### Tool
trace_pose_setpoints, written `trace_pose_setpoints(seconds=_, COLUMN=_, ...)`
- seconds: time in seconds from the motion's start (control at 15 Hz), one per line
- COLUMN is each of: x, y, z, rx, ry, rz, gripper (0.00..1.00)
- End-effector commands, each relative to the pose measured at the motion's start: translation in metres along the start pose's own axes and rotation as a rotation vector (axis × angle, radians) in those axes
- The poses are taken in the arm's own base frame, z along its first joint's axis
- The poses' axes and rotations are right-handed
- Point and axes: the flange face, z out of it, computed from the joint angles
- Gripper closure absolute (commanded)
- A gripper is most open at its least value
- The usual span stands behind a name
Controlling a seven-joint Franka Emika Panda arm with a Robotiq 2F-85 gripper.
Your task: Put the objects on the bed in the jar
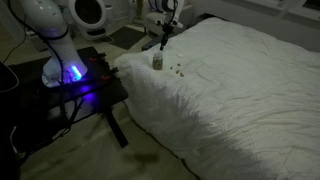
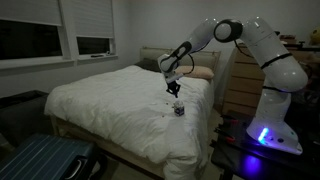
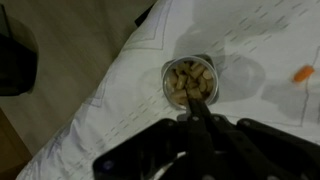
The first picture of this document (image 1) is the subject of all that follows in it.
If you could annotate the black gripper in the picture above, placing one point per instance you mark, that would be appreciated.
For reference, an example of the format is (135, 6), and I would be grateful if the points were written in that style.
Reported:
(164, 31)

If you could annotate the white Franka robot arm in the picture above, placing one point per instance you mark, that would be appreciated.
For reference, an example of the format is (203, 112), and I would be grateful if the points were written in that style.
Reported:
(50, 20)

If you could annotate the small white jar lid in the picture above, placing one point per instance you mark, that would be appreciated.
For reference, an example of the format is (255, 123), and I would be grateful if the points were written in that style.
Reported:
(180, 55)

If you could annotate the small glass jar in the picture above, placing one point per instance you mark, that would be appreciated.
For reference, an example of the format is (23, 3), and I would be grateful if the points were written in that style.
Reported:
(157, 62)

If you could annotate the white armchair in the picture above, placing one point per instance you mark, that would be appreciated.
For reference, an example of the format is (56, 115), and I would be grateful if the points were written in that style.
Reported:
(186, 15)

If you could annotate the dark floor mat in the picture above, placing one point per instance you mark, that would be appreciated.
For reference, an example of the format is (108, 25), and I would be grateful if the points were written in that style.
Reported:
(125, 37)

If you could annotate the round white litter box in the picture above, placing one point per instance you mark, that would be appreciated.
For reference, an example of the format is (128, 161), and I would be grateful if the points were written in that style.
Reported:
(108, 16)

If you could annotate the red black clamp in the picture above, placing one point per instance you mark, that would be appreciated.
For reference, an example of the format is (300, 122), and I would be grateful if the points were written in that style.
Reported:
(96, 57)
(110, 74)

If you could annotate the black robot table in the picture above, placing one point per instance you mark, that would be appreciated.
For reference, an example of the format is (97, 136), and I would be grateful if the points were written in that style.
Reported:
(110, 90)

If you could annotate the white quilted duvet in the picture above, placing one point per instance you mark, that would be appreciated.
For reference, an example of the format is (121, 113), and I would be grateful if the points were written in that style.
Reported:
(216, 116)

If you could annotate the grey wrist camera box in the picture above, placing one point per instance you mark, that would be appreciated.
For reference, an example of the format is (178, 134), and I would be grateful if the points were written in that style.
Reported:
(157, 22)

